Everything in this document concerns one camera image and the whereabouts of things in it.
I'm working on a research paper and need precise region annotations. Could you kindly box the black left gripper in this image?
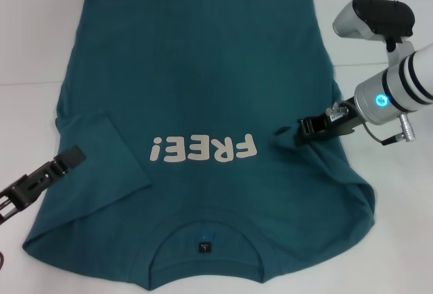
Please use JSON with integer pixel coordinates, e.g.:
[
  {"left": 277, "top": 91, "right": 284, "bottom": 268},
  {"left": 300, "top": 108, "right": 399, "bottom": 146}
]
[{"left": 0, "top": 145, "right": 87, "bottom": 226}]

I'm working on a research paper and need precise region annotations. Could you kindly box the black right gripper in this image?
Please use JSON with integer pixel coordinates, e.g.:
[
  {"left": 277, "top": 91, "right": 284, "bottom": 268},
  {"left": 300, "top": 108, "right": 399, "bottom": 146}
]
[{"left": 292, "top": 99, "right": 365, "bottom": 147}]

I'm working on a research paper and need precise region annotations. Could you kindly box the teal blue FREE t-shirt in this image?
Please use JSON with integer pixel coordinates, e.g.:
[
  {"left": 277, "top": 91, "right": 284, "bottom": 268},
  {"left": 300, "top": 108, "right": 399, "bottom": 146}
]
[{"left": 20, "top": 0, "right": 377, "bottom": 272}]

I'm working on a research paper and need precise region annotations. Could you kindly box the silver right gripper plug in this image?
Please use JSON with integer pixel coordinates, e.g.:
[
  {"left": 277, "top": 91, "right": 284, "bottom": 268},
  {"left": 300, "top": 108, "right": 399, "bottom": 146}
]
[{"left": 325, "top": 102, "right": 350, "bottom": 120}]

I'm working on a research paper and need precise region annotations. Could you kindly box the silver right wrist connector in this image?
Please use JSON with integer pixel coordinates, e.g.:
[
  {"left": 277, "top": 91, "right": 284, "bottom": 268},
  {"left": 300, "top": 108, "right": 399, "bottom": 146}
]
[{"left": 398, "top": 114, "right": 417, "bottom": 142}]

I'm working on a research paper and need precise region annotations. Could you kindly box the grey right wrist cable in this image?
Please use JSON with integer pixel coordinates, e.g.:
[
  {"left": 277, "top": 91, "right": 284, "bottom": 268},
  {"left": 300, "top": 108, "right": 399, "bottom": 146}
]
[{"left": 362, "top": 122, "right": 404, "bottom": 147}]

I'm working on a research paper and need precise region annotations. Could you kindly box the silver right camera bracket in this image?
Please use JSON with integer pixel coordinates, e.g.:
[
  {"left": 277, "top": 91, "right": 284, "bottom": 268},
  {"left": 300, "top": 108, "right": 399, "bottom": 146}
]
[{"left": 385, "top": 39, "right": 417, "bottom": 69}]

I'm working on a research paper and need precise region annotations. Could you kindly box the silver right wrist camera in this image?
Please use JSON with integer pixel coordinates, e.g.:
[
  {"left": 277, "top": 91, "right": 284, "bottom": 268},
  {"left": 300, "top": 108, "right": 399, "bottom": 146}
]
[{"left": 332, "top": 0, "right": 415, "bottom": 43}]

